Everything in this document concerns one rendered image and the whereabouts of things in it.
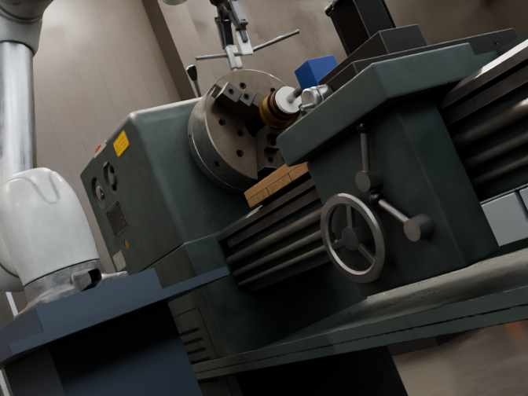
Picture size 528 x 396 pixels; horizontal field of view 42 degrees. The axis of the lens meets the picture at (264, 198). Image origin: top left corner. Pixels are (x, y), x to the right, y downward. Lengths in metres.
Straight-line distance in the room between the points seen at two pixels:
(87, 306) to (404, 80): 0.68
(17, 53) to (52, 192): 0.48
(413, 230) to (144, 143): 0.97
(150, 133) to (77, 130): 3.95
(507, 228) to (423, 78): 2.91
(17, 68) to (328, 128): 0.87
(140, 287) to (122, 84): 4.91
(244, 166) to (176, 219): 0.23
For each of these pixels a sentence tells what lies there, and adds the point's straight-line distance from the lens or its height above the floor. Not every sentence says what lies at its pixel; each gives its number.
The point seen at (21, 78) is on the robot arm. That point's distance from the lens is 1.73.
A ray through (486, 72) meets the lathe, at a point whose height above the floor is 0.85.
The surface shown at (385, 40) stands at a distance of 1.24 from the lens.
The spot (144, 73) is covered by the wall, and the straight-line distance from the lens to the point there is 6.36.
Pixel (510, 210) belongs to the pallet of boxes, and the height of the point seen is 0.56.
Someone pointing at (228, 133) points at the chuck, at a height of 1.08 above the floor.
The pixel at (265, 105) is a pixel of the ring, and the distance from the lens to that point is 1.71.
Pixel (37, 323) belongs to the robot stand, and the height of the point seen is 0.77.
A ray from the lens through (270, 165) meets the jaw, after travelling 1.73.
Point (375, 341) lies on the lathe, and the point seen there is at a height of 0.53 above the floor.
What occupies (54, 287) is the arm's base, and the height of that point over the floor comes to 0.83.
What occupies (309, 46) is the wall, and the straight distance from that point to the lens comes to 7.87.
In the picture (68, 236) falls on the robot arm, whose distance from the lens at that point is 1.36.
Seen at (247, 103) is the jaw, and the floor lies 1.12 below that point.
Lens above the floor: 0.69
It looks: 7 degrees up
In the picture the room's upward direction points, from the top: 22 degrees counter-clockwise
